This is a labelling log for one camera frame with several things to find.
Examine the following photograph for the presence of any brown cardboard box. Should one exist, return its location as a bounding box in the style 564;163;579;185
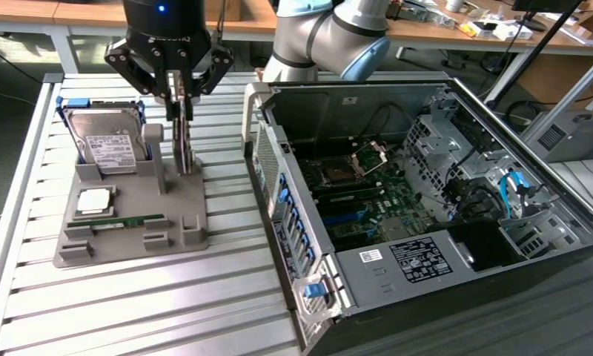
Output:
224;0;247;22

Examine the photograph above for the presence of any aluminium profile frame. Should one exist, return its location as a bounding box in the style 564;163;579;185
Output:
548;62;593;116

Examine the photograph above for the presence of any hard disk in blue caddy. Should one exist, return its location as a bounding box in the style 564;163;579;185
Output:
56;96;152;175

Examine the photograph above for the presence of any metal socket cover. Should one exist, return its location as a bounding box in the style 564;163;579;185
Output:
351;139;392;175

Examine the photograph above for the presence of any silver CPU chip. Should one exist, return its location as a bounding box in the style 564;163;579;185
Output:
76;188;115;216

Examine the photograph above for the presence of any grey power supply unit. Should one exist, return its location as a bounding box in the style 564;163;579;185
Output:
334;229;476;309

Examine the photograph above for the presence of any green RAM stick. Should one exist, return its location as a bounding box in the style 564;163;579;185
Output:
67;214;166;228

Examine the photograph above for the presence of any white carton box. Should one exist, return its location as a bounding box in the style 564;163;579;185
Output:
492;24;534;41

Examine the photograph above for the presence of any grey metal disk bay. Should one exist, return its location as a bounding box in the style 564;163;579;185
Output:
498;211;575;260

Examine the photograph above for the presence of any black cable coil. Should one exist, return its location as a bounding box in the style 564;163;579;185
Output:
504;99;550;129

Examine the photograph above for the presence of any grey chipset heatsink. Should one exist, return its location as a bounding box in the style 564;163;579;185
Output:
379;217;412;241

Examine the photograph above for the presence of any graphics card with black cooler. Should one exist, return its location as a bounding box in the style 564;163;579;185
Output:
171;72;199;176

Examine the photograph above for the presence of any light blue SATA wire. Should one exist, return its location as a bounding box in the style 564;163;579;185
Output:
499;168;531;220

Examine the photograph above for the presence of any grey equipment box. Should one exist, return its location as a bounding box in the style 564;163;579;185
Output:
522;109;593;164

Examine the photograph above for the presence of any open grey PC case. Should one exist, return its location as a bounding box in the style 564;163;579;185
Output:
240;76;593;356

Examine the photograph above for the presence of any black tripod pole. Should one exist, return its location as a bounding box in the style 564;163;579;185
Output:
484;0;590;108

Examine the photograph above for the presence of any installed black RAM stick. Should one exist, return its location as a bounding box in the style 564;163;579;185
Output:
316;187;386;204

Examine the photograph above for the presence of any green motherboard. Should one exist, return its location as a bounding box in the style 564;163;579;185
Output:
296;155;439;249

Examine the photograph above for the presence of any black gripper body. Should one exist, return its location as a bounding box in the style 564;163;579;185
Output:
123;0;214;73

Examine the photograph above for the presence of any black monitor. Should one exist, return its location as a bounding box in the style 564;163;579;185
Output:
511;0;584;31

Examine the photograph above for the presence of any wooden desk with grey legs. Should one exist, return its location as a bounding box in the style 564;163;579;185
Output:
0;0;278;73

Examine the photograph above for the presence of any CPU socket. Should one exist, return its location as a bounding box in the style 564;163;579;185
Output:
316;157;366;186

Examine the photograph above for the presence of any grey plastic parts rack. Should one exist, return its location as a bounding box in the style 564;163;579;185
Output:
52;124;212;268

